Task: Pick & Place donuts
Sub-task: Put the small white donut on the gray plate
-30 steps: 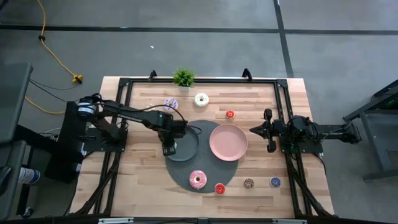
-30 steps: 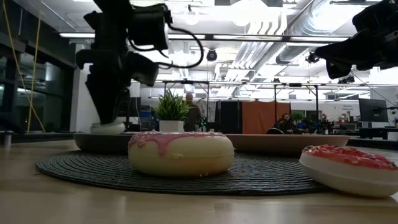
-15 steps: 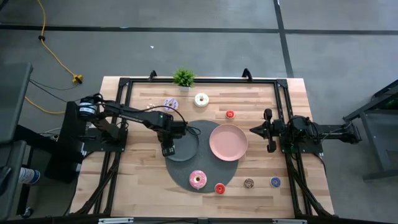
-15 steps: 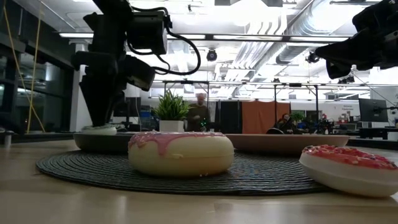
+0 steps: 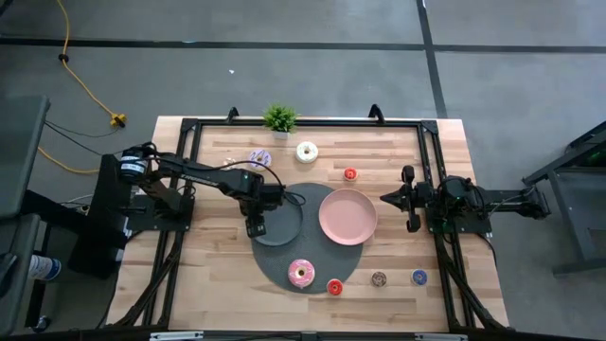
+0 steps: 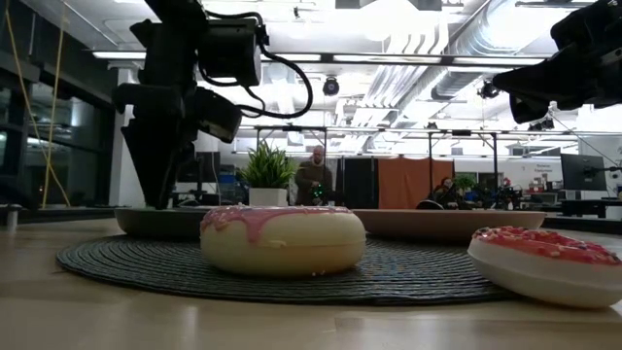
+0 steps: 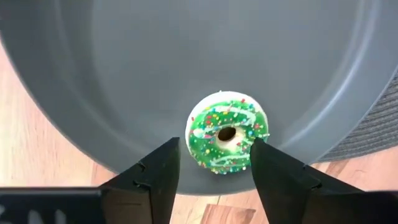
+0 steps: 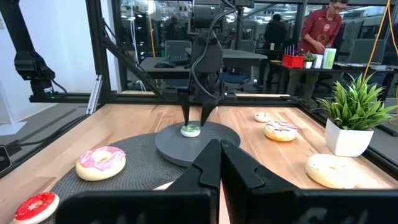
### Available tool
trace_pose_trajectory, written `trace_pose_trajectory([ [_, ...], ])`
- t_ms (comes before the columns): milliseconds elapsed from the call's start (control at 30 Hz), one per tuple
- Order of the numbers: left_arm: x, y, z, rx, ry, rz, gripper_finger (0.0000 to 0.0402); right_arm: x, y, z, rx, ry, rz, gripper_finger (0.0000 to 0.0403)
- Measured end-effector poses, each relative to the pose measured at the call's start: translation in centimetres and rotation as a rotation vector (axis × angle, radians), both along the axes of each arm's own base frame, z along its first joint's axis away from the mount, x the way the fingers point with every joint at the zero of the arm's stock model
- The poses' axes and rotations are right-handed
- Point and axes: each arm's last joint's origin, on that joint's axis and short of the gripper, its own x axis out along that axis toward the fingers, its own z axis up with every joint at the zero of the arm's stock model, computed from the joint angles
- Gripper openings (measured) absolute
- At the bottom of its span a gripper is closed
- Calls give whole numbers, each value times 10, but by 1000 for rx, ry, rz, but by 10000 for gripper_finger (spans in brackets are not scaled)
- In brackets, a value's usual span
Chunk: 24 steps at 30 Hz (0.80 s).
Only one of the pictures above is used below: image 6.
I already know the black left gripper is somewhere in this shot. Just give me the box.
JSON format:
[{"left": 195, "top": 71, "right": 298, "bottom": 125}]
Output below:
[{"left": 112, "top": 82, "right": 196, "bottom": 211}]

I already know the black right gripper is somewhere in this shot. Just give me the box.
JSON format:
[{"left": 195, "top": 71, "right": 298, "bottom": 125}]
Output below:
[{"left": 494, "top": 43, "right": 613, "bottom": 124}]

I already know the large pink glazed donut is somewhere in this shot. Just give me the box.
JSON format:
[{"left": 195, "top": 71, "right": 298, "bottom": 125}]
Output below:
[{"left": 199, "top": 204, "right": 367, "bottom": 279}]

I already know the small red glazed donut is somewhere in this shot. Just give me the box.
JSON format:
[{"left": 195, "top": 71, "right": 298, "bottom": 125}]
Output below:
[{"left": 466, "top": 226, "right": 622, "bottom": 310}]

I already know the black computer monitor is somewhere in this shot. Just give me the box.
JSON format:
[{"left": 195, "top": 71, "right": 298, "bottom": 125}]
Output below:
[
  {"left": 193, "top": 151, "right": 222, "bottom": 184},
  {"left": 560, "top": 153, "right": 608, "bottom": 192}
]

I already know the dark grey round plate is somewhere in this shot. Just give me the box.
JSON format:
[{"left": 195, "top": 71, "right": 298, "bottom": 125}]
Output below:
[{"left": 114, "top": 206, "right": 215, "bottom": 239}]

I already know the green plant in white pot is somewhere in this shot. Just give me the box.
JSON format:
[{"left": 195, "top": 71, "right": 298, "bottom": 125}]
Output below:
[{"left": 237, "top": 140, "right": 298, "bottom": 208}]

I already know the round dark woven placemat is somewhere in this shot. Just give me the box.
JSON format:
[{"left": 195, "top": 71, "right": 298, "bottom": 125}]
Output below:
[{"left": 55, "top": 231, "right": 519, "bottom": 307}]

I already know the cluttered workbench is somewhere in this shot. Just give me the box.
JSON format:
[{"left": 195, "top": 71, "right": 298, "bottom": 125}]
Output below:
[{"left": 478, "top": 175, "right": 560, "bottom": 211}]

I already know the green leafy office plant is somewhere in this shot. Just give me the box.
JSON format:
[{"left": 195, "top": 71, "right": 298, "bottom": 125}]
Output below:
[{"left": 454, "top": 173, "right": 480, "bottom": 193}]

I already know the black desk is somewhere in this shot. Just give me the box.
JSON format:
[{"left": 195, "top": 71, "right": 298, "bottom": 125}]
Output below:
[{"left": 558, "top": 197, "right": 622, "bottom": 219}]

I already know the person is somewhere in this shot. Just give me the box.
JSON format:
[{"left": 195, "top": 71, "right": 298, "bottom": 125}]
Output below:
[
  {"left": 427, "top": 177, "right": 461, "bottom": 210},
  {"left": 294, "top": 144, "right": 335, "bottom": 207}
]

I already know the long ceiling light bar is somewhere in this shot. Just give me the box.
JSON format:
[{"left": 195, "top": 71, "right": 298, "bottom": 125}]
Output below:
[{"left": 91, "top": 50, "right": 550, "bottom": 67}]

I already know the orange fabric curtain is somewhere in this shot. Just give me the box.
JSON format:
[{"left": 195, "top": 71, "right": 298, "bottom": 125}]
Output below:
[{"left": 377, "top": 157, "right": 456, "bottom": 210}]

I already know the pink round plate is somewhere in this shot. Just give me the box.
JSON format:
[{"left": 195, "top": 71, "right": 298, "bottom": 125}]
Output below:
[{"left": 352, "top": 208, "right": 548, "bottom": 244}]

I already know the black fabric panel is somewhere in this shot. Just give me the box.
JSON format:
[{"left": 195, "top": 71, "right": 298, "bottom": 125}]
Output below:
[{"left": 334, "top": 156, "right": 379, "bottom": 209}]

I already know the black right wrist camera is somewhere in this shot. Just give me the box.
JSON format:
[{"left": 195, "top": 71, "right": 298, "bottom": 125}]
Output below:
[{"left": 551, "top": 0, "right": 613, "bottom": 49}]

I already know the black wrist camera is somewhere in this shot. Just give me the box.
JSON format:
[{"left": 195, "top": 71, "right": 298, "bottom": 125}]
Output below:
[
  {"left": 551, "top": 0, "right": 613, "bottom": 49},
  {"left": 193, "top": 87, "right": 244, "bottom": 145}
]

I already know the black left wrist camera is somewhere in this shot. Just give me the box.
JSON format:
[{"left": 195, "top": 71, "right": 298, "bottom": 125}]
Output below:
[{"left": 193, "top": 87, "right": 244, "bottom": 145}]

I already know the silver ventilation duct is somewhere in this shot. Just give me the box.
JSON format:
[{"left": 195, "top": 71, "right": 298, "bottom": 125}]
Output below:
[{"left": 430, "top": 0, "right": 553, "bottom": 102}]

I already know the tall black metal frame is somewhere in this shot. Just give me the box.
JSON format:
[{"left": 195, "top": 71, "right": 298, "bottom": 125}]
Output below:
[{"left": 252, "top": 124, "right": 501, "bottom": 210}]

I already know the yellow hanging rope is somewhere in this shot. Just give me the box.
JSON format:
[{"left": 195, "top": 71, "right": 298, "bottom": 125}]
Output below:
[
  {"left": 3, "top": 0, "right": 72, "bottom": 208},
  {"left": 42, "top": 4, "right": 67, "bottom": 209}
]

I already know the small grey cylinder post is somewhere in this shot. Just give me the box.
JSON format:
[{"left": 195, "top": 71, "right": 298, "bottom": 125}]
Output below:
[{"left": 3, "top": 203, "right": 21, "bottom": 230}]

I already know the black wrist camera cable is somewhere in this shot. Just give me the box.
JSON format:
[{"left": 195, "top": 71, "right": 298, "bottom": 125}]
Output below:
[{"left": 196, "top": 9, "right": 315, "bottom": 121}]

